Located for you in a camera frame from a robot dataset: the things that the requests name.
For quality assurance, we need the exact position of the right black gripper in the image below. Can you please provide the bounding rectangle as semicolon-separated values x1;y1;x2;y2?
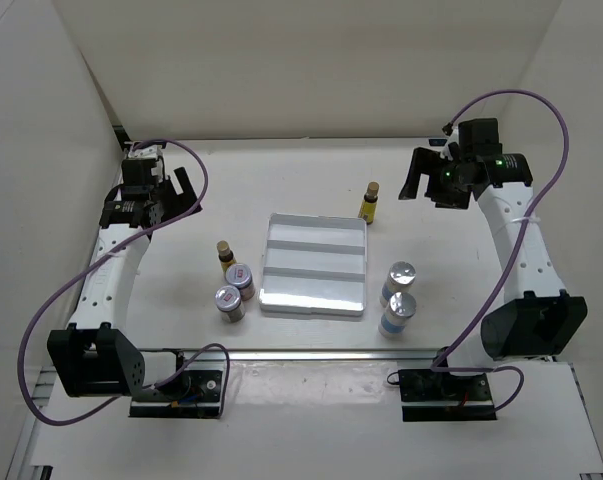
399;148;471;210

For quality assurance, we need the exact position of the yellow bottle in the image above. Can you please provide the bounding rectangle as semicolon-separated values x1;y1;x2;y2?
358;181;379;225

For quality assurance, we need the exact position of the yellow bottle near left arm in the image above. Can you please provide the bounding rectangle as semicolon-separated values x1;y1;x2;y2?
216;240;236;273

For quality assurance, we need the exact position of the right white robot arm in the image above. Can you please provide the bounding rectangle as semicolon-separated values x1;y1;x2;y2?
399;147;588;400

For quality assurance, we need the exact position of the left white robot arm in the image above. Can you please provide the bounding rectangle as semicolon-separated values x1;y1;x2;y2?
47;149;197;397

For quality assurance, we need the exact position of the red lid spice jar rear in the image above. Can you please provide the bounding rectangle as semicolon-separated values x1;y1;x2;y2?
225;263;255;301

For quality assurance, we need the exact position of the red lid spice jar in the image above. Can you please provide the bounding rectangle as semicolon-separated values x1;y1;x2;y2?
215;285;245;323
225;263;255;301

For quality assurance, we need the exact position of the blue label jar rear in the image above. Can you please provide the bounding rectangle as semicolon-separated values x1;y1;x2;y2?
379;261;416;307

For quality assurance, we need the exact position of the blue label jar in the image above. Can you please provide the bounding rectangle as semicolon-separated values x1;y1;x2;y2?
378;292;417;338
379;261;416;307

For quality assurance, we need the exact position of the red lid spice jar front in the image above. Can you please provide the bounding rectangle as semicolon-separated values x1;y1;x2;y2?
215;285;245;323

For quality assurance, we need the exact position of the blue label jar front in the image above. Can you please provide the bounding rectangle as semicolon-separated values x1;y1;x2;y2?
378;292;417;338

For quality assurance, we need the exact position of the white divided tray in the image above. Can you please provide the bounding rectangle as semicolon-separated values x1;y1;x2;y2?
258;213;367;317

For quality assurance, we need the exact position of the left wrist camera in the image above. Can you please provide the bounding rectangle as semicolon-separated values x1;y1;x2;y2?
125;143;163;162

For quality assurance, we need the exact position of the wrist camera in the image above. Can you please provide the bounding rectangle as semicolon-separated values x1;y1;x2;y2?
125;143;163;162
457;118;502;155

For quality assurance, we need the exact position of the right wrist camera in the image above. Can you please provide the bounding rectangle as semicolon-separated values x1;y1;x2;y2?
457;118;502;155

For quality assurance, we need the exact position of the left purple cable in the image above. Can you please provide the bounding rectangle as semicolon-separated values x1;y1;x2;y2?
16;138;230;428

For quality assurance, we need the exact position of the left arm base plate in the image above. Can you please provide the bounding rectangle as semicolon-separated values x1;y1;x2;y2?
128;366;226;419

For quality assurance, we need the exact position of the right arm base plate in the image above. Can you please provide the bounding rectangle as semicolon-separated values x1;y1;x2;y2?
398;369;497;423

